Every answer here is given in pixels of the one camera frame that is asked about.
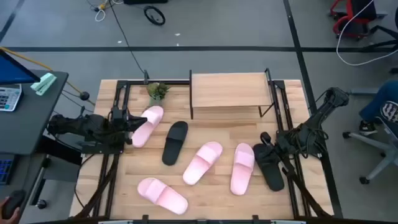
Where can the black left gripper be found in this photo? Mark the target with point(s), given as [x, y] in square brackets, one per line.
[119, 130]

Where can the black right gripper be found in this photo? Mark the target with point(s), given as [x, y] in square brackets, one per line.
[283, 144]

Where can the pink slide sandal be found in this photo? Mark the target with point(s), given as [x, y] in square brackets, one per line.
[141, 137]
[199, 166]
[241, 174]
[164, 196]

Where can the black slide sandal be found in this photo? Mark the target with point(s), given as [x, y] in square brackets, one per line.
[174, 146]
[273, 179]

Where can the wooden shelf with black frame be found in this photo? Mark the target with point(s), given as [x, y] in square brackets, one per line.
[230, 90]

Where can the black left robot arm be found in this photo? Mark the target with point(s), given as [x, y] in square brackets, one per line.
[77, 126]

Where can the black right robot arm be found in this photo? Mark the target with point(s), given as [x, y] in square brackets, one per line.
[329, 102]

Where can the small green potted plant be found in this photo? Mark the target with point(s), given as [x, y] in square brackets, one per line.
[157, 90]

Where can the black round knob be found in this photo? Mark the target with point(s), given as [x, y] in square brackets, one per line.
[84, 95]

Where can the silver bar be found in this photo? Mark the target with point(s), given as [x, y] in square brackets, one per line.
[287, 222]
[116, 222]

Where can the grey desk base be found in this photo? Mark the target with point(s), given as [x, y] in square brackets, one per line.
[62, 168]

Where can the grey office chair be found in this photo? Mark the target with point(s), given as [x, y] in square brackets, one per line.
[367, 140]

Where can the mint green stapler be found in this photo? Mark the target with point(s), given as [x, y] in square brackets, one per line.
[43, 84]

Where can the dark grey desk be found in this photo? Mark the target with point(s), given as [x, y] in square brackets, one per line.
[28, 124]

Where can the grey flat bar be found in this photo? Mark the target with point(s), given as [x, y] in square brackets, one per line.
[363, 91]

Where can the black box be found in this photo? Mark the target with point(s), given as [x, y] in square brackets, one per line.
[146, 1]

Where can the black keyboard tray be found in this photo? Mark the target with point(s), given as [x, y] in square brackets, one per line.
[25, 174]

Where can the black caster wheel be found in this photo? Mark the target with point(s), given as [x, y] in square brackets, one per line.
[41, 204]

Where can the person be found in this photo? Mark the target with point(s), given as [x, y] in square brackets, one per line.
[382, 99]

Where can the grey desk calculator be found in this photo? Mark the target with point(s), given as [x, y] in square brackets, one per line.
[9, 98]

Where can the computer monitor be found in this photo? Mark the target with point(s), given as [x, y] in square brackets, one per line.
[12, 71]

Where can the backlit computer keyboard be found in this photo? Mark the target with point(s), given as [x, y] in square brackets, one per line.
[4, 171]

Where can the black computer mouse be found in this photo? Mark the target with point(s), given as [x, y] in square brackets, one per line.
[14, 200]

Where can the person's hand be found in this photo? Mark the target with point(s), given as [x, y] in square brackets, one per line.
[12, 219]

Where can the red and black chair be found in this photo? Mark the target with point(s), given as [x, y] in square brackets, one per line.
[360, 12]

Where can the black chair base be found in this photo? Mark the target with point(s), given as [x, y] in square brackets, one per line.
[385, 31]

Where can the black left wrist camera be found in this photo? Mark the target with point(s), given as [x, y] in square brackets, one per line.
[119, 113]

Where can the black metal rig frame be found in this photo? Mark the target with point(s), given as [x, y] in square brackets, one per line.
[122, 84]

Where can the black table-level camera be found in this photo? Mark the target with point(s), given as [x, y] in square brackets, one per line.
[146, 76]

